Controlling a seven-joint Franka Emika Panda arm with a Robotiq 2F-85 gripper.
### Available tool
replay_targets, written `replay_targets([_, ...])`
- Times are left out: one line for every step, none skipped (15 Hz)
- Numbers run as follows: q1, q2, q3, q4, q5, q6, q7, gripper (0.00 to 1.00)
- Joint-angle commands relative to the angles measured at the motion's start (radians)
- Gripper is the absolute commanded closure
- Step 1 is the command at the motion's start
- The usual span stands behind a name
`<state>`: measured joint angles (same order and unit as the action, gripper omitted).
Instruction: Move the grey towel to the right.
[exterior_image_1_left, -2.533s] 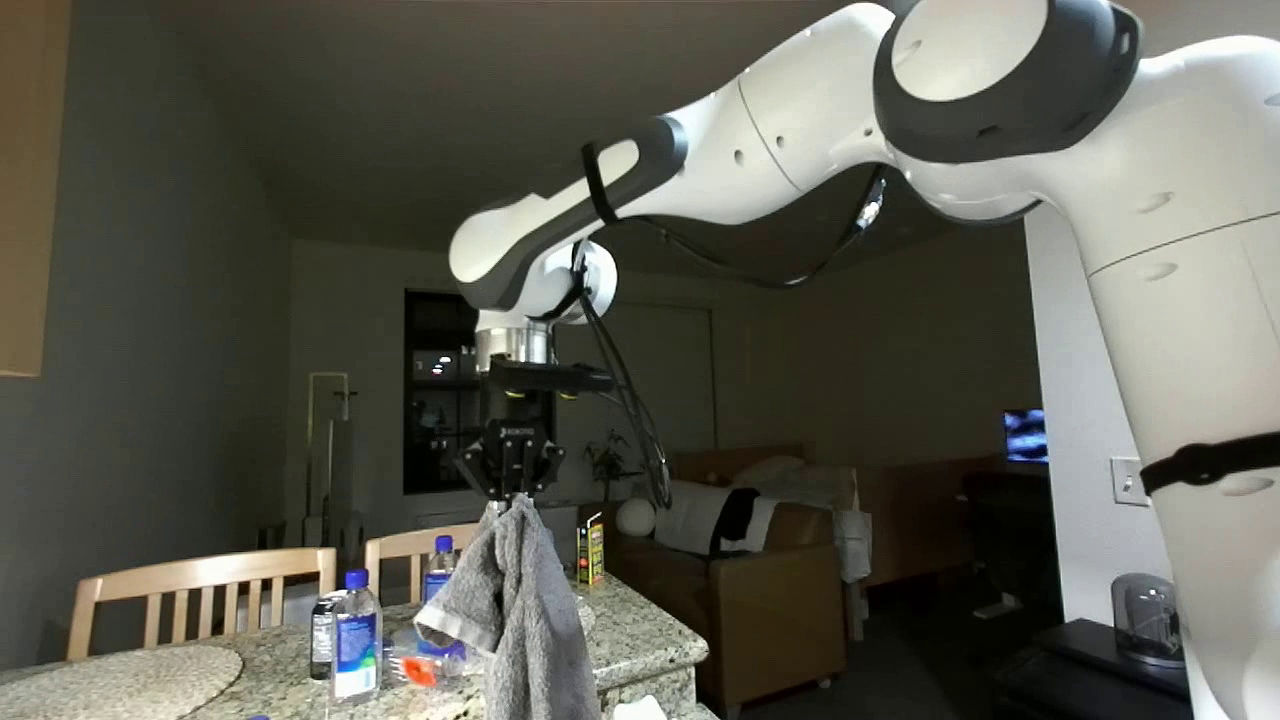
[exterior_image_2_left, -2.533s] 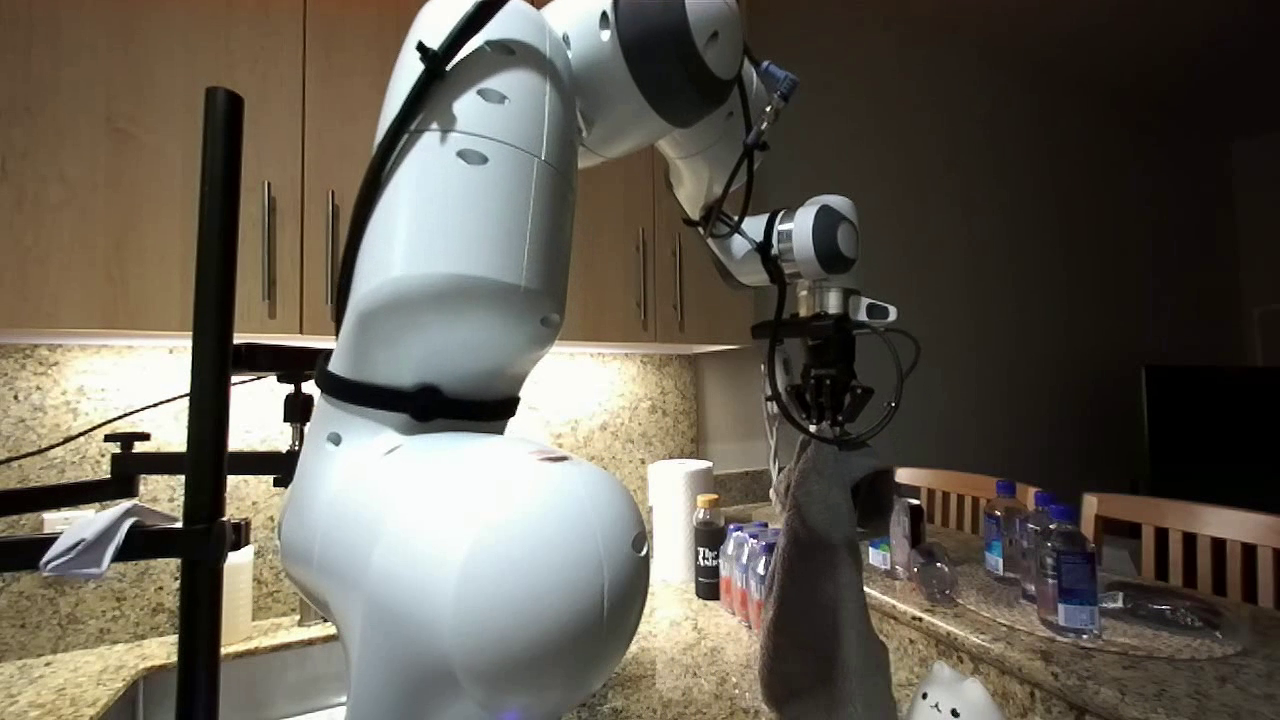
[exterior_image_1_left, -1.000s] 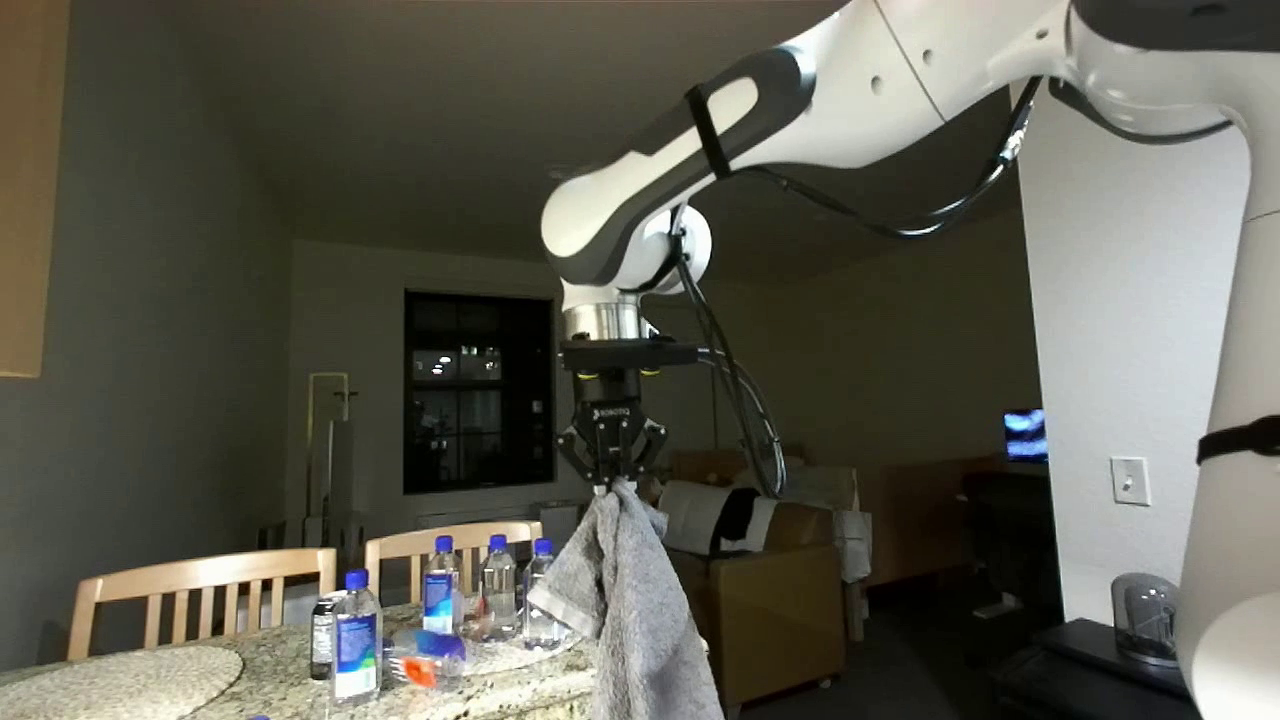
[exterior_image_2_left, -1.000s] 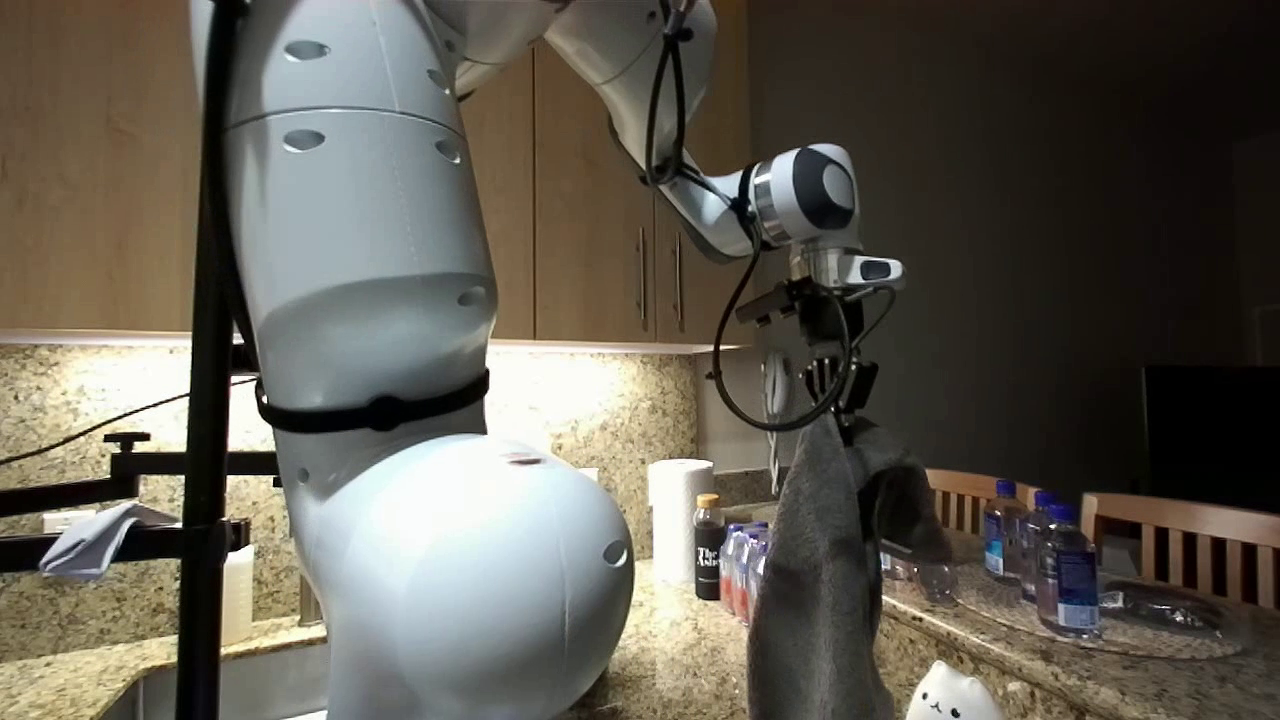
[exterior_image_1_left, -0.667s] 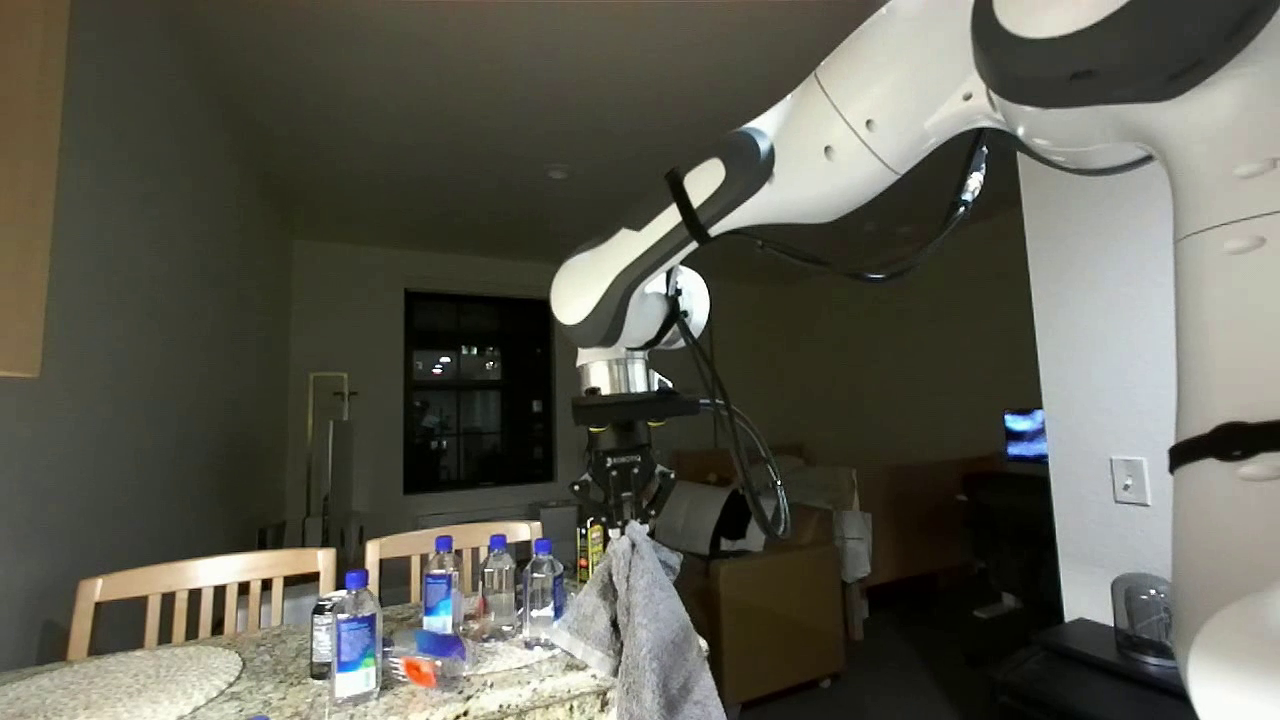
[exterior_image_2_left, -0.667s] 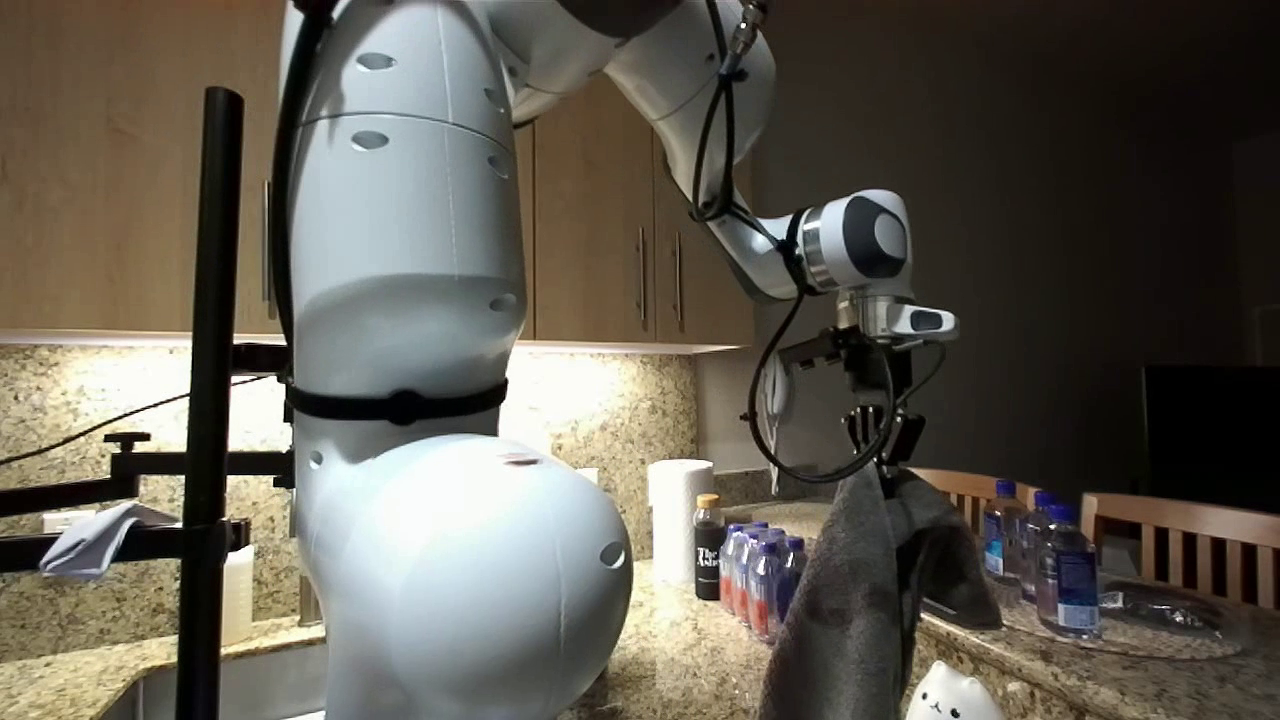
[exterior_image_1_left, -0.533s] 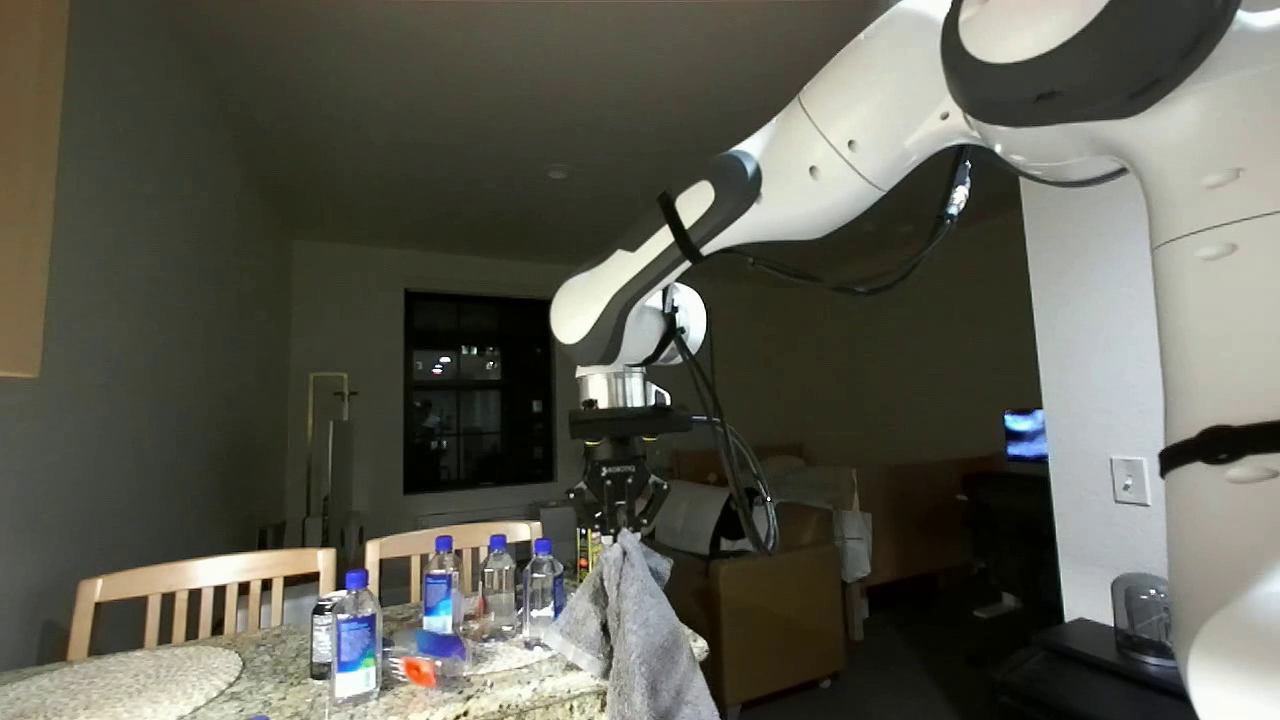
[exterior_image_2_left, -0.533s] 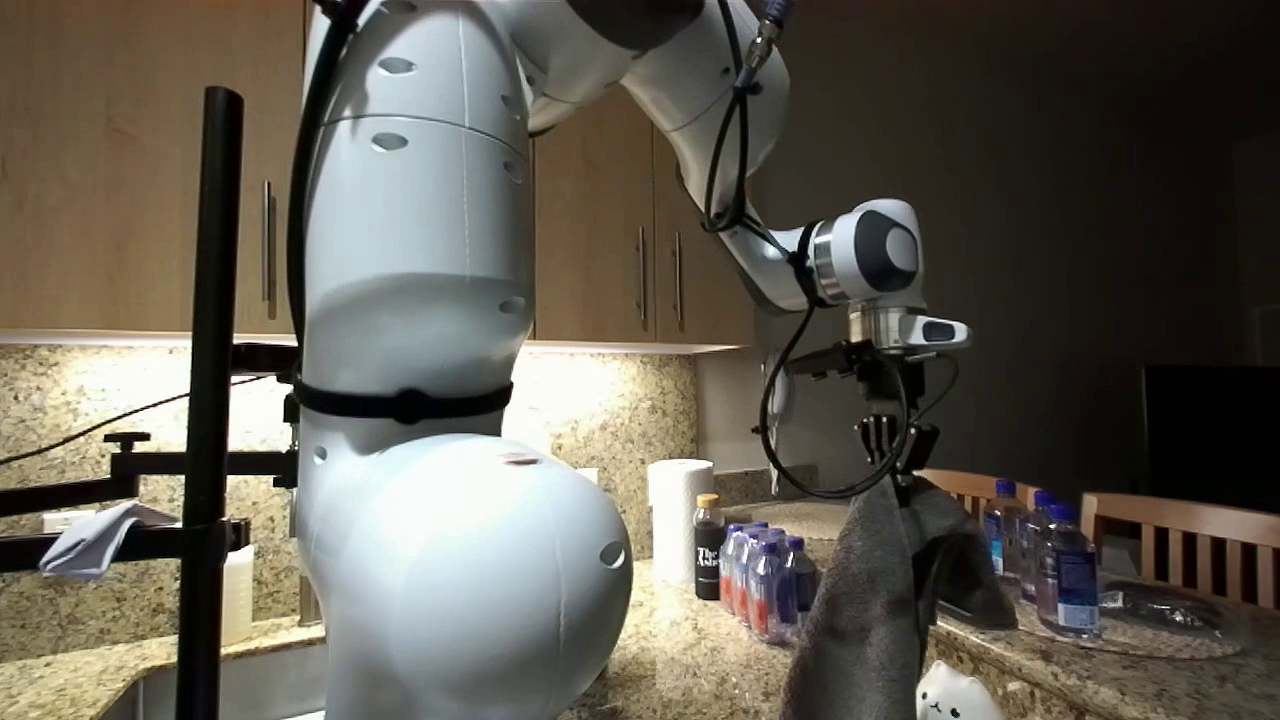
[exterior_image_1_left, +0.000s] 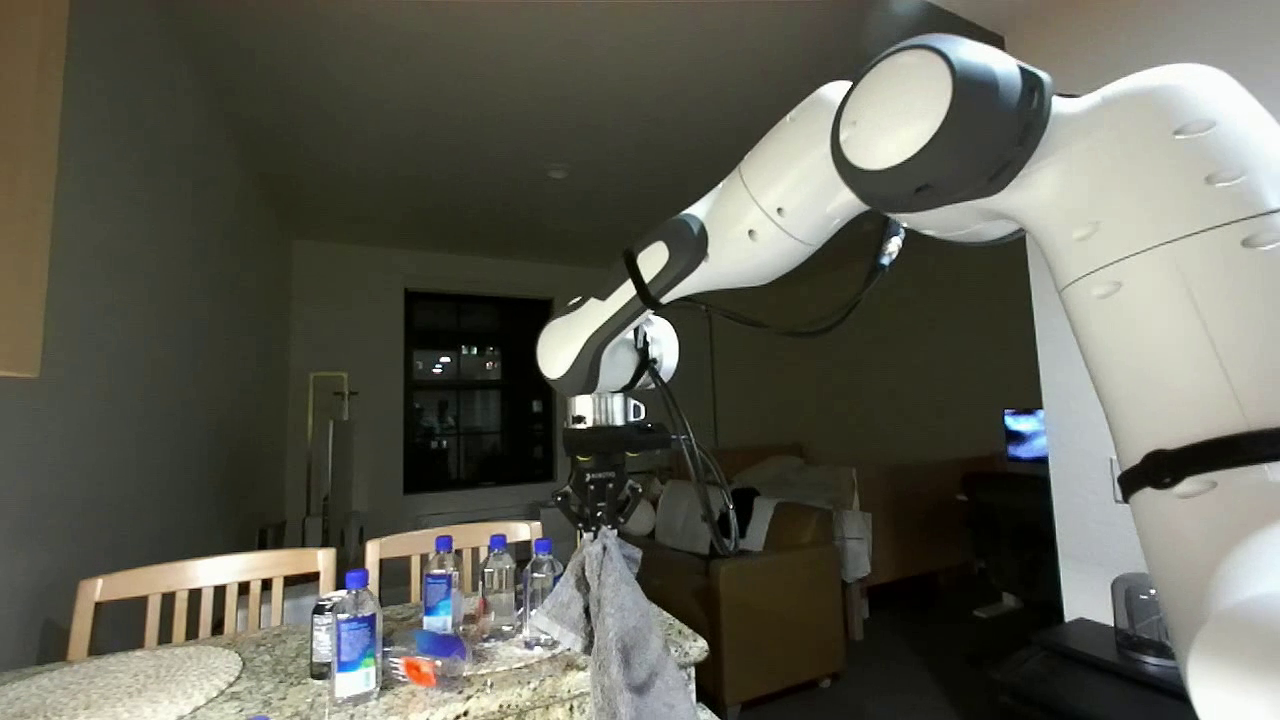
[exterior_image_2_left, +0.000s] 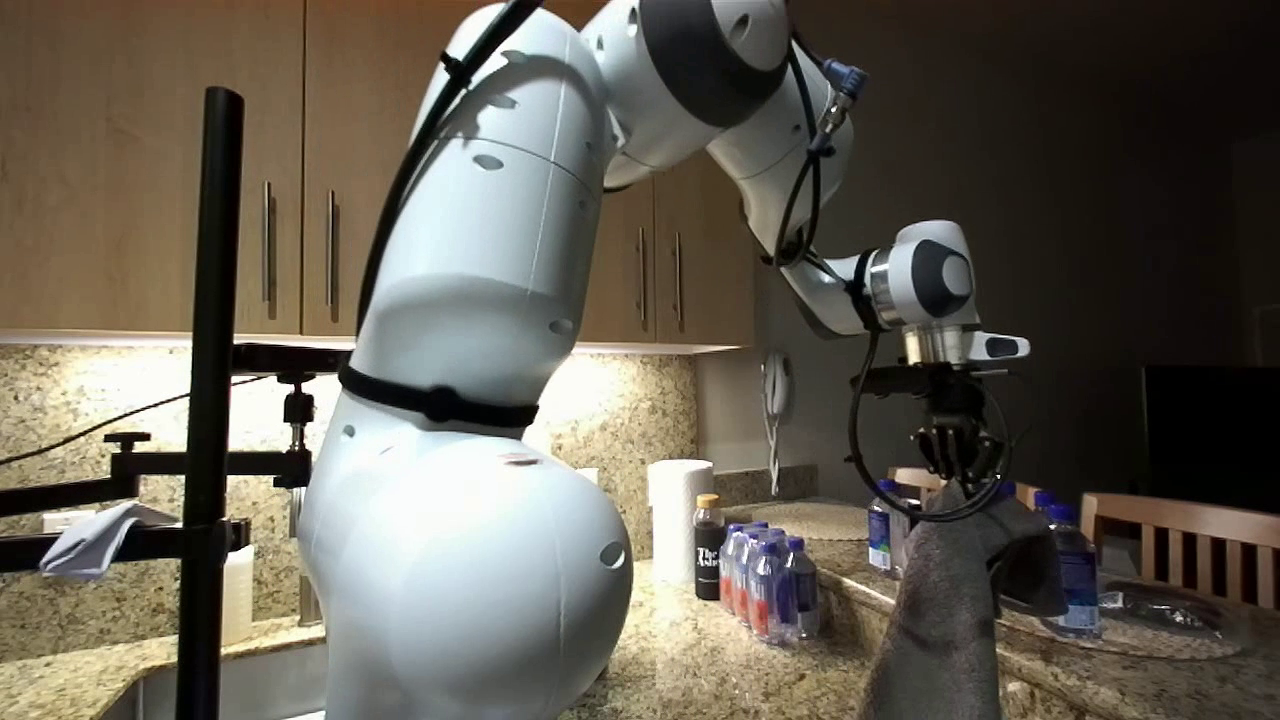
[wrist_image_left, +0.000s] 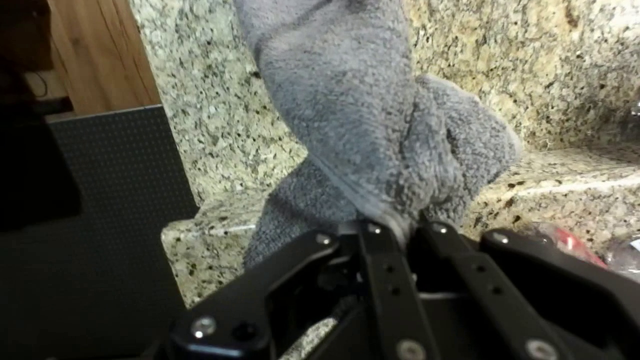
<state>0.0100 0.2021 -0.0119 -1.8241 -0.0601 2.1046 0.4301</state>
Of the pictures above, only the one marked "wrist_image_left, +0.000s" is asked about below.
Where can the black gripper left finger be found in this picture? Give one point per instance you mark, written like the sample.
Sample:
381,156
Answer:
387,301

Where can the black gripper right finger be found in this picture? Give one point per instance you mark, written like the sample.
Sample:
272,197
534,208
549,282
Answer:
506,292

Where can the red snack package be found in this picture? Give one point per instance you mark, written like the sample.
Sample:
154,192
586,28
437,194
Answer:
566,242

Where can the clear plastic wrapper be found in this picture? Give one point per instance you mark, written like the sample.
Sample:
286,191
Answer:
622,256

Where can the grey towel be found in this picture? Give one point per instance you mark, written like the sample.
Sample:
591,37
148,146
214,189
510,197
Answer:
347,101

